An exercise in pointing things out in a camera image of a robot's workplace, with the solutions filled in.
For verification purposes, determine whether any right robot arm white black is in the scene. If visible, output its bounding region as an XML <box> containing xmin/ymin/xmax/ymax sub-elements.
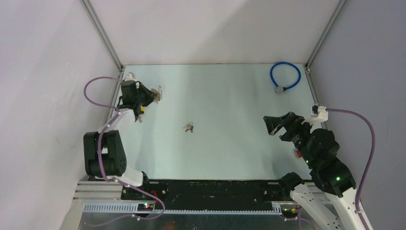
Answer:
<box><xmin>263</xmin><ymin>106</ymin><xmax>376</xmax><ymax>230</ymax></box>

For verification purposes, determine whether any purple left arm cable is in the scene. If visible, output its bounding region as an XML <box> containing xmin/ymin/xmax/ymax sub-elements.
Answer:
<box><xmin>83</xmin><ymin>76</ymin><xmax>166</xmax><ymax>221</ymax></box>

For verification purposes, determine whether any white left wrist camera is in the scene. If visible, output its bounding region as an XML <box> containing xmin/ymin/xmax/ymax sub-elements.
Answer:
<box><xmin>124</xmin><ymin>72</ymin><xmax>137</xmax><ymax>81</ymax></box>

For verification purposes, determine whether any grey slotted cable duct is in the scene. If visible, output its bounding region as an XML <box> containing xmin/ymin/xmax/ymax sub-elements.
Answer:
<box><xmin>83</xmin><ymin>202</ymin><xmax>282</xmax><ymax>215</ymax></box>

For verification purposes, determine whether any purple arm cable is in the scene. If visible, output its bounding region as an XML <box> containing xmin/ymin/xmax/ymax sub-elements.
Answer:
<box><xmin>83</xmin><ymin>76</ymin><xmax>166</xmax><ymax>221</ymax></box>
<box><xmin>325</xmin><ymin>108</ymin><xmax>376</xmax><ymax>230</ymax></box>

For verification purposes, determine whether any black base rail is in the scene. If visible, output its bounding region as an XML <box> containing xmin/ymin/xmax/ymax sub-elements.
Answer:
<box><xmin>141</xmin><ymin>179</ymin><xmax>305</xmax><ymax>211</ymax></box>

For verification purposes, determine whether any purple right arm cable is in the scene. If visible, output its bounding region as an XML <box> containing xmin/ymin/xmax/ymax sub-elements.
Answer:
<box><xmin>325</xmin><ymin>108</ymin><xmax>376</xmax><ymax>230</ymax></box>

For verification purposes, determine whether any brass padlock silver shackle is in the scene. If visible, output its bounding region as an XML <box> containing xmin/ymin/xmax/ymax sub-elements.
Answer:
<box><xmin>151</xmin><ymin>85</ymin><xmax>163</xmax><ymax>104</ymax></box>

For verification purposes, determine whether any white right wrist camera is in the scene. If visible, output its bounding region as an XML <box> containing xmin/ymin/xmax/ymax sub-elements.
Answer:
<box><xmin>302</xmin><ymin>104</ymin><xmax>328</xmax><ymax>125</ymax></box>

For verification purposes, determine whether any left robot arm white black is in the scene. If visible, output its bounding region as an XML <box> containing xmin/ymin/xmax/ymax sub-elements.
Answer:
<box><xmin>83</xmin><ymin>80</ymin><xmax>161</xmax><ymax>200</ymax></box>

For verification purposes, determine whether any blue cable lock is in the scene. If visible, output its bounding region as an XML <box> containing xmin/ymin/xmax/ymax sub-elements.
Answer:
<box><xmin>269</xmin><ymin>61</ymin><xmax>302</xmax><ymax>93</ymax></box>

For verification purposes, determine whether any silver key bunch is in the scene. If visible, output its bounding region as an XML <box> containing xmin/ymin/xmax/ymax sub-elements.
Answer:
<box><xmin>183</xmin><ymin>123</ymin><xmax>194</xmax><ymax>134</ymax></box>

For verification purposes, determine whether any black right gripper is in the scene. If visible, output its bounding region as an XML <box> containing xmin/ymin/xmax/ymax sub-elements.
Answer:
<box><xmin>263</xmin><ymin>111</ymin><xmax>316</xmax><ymax>166</ymax></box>

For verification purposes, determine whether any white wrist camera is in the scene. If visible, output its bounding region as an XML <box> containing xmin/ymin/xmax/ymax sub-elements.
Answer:
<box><xmin>302</xmin><ymin>104</ymin><xmax>328</xmax><ymax>125</ymax></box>
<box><xmin>124</xmin><ymin>72</ymin><xmax>137</xmax><ymax>81</ymax></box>

